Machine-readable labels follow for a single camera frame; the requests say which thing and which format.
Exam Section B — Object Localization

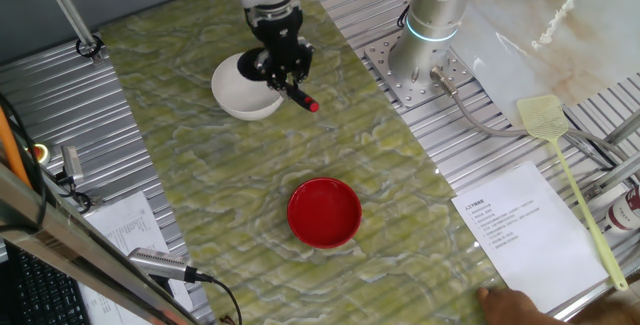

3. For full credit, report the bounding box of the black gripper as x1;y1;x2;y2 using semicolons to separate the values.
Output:
244;5;314;94

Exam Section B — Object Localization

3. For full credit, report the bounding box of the black ladle with red accents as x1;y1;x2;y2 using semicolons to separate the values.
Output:
236;47;320;114

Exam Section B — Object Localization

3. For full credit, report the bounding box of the white bowl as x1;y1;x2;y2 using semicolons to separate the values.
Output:
210;52;285;122

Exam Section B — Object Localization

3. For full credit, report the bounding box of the red bowl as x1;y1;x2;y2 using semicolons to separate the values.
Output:
286;177;363;250

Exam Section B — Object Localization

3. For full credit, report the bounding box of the person's right hand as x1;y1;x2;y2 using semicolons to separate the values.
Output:
474;287;569;325

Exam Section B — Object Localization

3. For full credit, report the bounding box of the green marble pattern mat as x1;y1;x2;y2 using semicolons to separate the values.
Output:
99;0;506;325

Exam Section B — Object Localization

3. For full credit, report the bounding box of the printed table paper sheet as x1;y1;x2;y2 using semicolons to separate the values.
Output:
82;190;194;325

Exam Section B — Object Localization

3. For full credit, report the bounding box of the yellow fly swatter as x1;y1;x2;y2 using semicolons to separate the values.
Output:
516;94;629;292

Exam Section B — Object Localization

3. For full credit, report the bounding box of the red emergency stop button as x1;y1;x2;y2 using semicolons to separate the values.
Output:
27;143;51;166

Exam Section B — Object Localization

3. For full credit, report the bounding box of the white instruction paper sheet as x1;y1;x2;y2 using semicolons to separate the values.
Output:
451;161;610;314

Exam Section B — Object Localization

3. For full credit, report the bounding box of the orange pole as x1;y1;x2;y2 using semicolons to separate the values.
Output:
0;107;31;189

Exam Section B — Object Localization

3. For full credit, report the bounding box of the beige marble pattern board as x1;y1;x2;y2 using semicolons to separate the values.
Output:
452;0;640;129

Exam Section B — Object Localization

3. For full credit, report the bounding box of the black keyboard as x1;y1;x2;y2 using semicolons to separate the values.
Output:
0;244;91;325

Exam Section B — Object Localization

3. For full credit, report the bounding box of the aluminium profile strut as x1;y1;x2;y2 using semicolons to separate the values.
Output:
602;109;640;146
582;152;640;201

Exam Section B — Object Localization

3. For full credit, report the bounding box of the white can with red label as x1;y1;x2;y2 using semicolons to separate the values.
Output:
604;187;640;231

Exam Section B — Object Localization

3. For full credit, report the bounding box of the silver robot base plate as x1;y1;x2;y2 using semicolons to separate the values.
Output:
363;32;476;109

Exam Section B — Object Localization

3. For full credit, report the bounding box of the grey conduit cable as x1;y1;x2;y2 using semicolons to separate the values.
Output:
430;67;629;166

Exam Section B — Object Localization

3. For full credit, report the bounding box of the black camera cable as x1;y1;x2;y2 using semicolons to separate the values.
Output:
194;272;244;325

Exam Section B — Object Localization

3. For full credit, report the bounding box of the silver ribbed camera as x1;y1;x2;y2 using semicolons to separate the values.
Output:
127;247;201;284

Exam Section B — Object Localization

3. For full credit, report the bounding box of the small silver camera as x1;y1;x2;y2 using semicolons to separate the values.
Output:
60;144;85;182

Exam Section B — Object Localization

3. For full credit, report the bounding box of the aluminium pole with black ring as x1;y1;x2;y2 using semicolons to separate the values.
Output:
33;0;105;62

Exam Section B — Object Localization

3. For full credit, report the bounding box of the camera mount with black cable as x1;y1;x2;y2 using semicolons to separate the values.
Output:
53;169;94;215

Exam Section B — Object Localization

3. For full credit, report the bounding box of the aluminium frame bar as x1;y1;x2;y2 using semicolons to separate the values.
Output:
0;162;201;325

